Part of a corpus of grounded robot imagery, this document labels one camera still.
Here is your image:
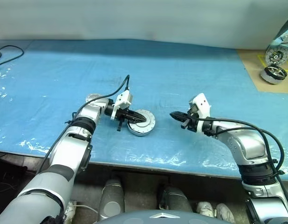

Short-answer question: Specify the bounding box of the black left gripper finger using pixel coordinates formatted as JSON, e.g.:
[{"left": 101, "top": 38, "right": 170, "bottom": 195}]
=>
[
  {"left": 128, "top": 117, "right": 149, "bottom": 124},
  {"left": 128, "top": 111, "right": 149, "bottom": 119}
]

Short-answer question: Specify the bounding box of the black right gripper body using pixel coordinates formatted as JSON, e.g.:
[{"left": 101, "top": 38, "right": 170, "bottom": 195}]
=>
[{"left": 181, "top": 107, "right": 199, "bottom": 133}]

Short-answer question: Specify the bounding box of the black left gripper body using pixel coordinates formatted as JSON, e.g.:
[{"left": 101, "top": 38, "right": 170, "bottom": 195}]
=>
[{"left": 116, "top": 108, "right": 133, "bottom": 132}]

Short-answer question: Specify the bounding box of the silver spoked motor rotor housing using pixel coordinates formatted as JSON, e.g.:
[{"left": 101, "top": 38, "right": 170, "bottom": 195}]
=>
[{"left": 129, "top": 126, "right": 156, "bottom": 137}]

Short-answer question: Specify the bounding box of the spare silver motor rotor housing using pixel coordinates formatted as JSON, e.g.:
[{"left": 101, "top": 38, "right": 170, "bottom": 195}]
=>
[{"left": 260, "top": 66, "right": 288, "bottom": 85}]

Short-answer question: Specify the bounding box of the spare finned motor disc cover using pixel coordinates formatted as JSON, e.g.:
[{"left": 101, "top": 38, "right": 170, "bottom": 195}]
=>
[{"left": 266, "top": 45, "right": 288, "bottom": 65}]

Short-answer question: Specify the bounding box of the brown cardboard sheet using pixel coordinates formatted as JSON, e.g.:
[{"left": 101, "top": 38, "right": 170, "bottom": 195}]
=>
[{"left": 236, "top": 48, "right": 288, "bottom": 94}]

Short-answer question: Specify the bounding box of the dark grey rounded shape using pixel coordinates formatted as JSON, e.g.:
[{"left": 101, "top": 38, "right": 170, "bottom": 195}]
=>
[
  {"left": 98, "top": 178, "right": 125, "bottom": 221},
  {"left": 158, "top": 185, "right": 193, "bottom": 213}
]

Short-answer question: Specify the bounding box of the blue plastic table cover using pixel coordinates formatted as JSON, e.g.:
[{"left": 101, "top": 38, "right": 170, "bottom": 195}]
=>
[{"left": 0, "top": 38, "right": 288, "bottom": 182}]

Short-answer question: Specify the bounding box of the white shoe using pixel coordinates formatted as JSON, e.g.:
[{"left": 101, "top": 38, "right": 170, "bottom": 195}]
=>
[
  {"left": 64, "top": 200, "right": 77, "bottom": 222},
  {"left": 196, "top": 202, "right": 216, "bottom": 217},
  {"left": 215, "top": 203, "right": 235, "bottom": 224}
]

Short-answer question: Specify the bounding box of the grey rounded body shell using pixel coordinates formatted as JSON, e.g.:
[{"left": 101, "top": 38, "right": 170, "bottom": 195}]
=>
[{"left": 94, "top": 210, "right": 220, "bottom": 224}]

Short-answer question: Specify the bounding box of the light blue stand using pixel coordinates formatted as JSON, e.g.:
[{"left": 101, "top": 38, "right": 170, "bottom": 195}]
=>
[{"left": 271, "top": 30, "right": 288, "bottom": 49}]

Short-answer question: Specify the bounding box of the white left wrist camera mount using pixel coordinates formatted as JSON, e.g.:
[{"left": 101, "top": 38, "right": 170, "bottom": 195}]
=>
[{"left": 110, "top": 91, "right": 133, "bottom": 120}]

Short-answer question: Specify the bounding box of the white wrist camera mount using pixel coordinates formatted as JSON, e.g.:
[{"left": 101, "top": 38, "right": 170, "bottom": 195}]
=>
[
  {"left": 188, "top": 92, "right": 213, "bottom": 133},
  {"left": 110, "top": 91, "right": 133, "bottom": 120}
]

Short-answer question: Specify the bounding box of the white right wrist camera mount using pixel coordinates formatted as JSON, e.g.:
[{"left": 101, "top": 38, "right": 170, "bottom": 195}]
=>
[{"left": 188, "top": 92, "right": 213, "bottom": 133}]

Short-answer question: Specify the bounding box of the black cable with loop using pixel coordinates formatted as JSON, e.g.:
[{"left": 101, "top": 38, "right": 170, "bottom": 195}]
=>
[{"left": 0, "top": 45, "right": 25, "bottom": 68}]

